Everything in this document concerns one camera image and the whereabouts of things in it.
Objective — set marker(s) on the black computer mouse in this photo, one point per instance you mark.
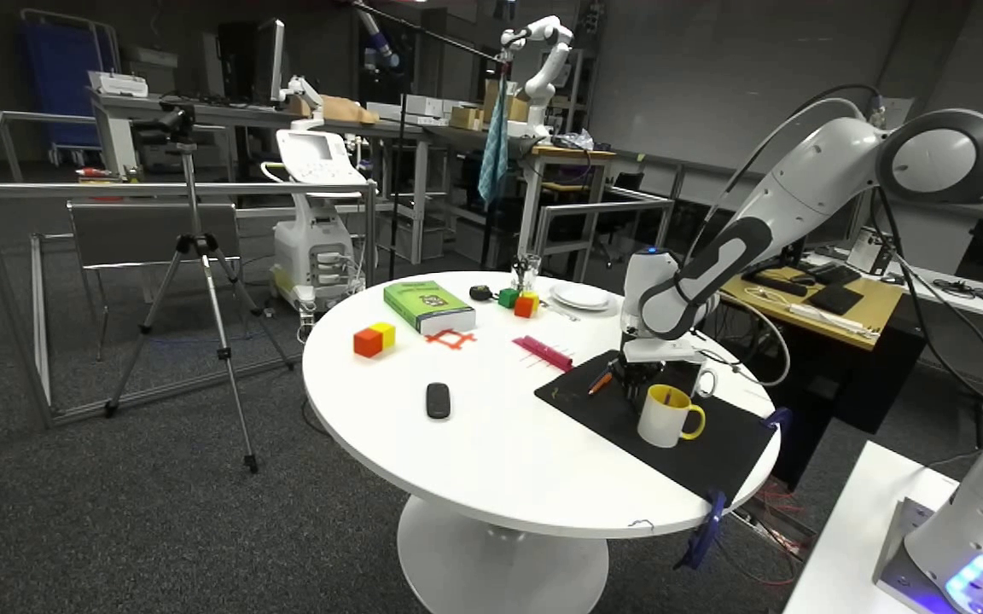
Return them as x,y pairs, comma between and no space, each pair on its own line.
438,400

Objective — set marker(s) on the black camera on tripod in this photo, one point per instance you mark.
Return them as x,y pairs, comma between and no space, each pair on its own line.
179,121

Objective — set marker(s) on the small metal frame table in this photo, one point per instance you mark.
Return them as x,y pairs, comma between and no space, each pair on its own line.
597,211

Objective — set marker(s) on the small red cube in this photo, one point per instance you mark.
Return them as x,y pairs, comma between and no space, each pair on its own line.
366,342

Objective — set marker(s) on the white box device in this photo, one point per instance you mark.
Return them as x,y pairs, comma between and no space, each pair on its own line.
119,113

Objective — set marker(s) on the pink ruler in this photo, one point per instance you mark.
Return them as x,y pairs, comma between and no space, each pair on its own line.
543,353

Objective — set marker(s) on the orange pen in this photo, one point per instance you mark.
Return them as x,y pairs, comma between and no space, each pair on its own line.
603,384

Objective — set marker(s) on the red plastic bracket frame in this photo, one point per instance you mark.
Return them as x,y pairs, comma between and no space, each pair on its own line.
453,340

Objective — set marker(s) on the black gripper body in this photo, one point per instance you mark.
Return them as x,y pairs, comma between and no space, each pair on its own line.
664,367

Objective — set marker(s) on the orange red block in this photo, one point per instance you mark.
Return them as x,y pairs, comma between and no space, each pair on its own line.
526,305

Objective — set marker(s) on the small white plate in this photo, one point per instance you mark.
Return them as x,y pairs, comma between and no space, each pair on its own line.
583,295

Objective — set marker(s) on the small yellow cube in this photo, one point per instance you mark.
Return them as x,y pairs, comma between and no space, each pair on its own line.
386,334

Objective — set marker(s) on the black boom stand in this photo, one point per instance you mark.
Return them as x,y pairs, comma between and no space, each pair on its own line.
400,182

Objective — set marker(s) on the white table pedestal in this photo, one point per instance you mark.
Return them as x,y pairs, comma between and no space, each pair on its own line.
494,564

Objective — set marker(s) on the blue cabinet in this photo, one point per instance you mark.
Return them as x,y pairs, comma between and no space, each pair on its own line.
67,70

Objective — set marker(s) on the green book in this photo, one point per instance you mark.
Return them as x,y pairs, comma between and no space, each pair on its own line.
426,305

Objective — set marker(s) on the light grey wrist camera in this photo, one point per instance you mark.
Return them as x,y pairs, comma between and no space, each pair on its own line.
650,350

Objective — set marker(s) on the large white plate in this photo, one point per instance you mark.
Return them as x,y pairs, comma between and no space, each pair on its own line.
583,305

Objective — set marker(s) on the white equipment cart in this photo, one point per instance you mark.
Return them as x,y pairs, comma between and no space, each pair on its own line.
316,257

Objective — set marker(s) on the small white background robot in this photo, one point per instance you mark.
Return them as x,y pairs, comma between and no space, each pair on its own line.
546,70

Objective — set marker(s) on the white robot platform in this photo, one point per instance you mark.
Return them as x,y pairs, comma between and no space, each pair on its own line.
843,534

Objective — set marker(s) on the cardboard box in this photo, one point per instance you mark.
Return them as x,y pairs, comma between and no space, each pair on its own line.
346,110
470,116

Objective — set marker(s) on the silver cutlery piece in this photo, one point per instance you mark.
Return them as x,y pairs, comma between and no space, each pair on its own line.
558,312

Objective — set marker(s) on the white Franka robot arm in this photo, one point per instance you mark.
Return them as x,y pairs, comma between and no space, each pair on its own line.
812,182

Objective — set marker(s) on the teal hanging cloth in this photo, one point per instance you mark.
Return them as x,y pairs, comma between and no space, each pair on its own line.
494,156

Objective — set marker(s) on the clear glass holding utensils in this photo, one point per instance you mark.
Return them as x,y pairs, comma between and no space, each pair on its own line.
526,279

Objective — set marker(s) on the grey camera tripod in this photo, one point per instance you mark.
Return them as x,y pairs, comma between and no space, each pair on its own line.
217,309

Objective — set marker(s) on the wooden desk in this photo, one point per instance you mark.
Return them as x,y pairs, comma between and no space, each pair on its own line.
800,312

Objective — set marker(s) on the blue tape strip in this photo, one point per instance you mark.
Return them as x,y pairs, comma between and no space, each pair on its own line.
780,422
700,541

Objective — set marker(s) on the aluminium frame railing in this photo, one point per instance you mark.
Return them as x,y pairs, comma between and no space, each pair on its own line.
173,188

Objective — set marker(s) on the black rectangular mat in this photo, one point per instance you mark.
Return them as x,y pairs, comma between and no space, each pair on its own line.
731,456

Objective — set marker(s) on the grey flat panel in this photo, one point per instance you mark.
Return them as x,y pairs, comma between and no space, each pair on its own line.
152,232

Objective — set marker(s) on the green block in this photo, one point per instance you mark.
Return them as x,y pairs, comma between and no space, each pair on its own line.
506,298

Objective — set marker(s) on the small black object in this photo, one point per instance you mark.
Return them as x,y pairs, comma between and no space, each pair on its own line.
483,292

